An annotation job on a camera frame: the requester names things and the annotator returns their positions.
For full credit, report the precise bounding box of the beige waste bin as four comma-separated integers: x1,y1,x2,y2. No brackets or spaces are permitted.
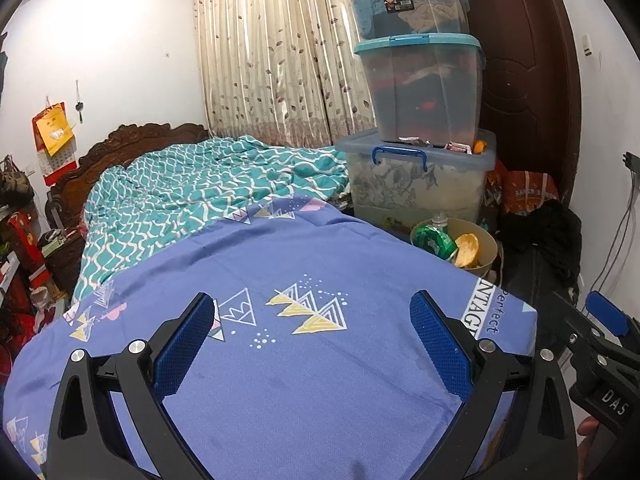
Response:
410,217,499,279

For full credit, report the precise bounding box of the person's right hand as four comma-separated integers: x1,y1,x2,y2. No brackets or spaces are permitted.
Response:
577,417,602,442

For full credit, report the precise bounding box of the orange bag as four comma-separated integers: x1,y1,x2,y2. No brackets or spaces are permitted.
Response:
487,167,559,217

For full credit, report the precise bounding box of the dark wooden nightstand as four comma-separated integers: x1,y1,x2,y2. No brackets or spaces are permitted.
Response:
40,230,89,297

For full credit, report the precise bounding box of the beige leaf-print curtain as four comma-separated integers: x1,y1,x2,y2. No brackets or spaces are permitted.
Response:
192,0,381,148

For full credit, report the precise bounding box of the brown handbag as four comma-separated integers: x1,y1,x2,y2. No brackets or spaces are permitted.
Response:
0,155,37,211

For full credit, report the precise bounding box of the black cable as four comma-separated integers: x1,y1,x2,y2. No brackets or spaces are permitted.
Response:
596,152,640,306

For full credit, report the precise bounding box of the red wall calendar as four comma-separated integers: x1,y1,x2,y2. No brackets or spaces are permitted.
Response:
32,102,79,186

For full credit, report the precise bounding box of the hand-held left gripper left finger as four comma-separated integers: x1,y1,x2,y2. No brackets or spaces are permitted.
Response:
45,292,217,480

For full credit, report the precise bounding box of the teal patterned quilt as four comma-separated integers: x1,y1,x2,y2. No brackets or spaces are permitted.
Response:
72,135,351,306

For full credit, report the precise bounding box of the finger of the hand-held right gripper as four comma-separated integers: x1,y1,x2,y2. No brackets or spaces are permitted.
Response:
552,290,626,362
585,291,640,356

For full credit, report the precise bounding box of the blue patterned bedsheet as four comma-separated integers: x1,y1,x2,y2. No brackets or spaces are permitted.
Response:
0,195,541,480

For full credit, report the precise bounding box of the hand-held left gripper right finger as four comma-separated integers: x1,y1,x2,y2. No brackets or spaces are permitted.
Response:
410,290,576,480

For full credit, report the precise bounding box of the crushed green can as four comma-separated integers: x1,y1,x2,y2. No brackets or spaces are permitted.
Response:
411,225,458,260

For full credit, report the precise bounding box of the clear box with blue handle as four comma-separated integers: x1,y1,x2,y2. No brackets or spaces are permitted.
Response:
335,129,497,231

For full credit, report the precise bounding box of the carved wooden headboard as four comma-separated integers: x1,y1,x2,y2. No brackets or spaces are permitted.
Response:
47,122,210,231

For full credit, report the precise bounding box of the teal-lid box with black label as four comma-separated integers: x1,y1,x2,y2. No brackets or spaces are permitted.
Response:
339,0,471,41

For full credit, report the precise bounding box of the black bag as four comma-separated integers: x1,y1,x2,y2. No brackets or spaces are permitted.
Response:
505,200,584,292

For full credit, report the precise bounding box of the dark brown door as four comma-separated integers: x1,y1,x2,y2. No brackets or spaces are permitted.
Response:
450,0,583,201

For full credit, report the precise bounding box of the large orange peel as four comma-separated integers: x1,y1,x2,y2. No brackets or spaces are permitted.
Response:
452,234,481,268

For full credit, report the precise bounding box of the yellow envelope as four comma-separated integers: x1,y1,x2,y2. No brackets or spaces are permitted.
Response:
37,110,76,156

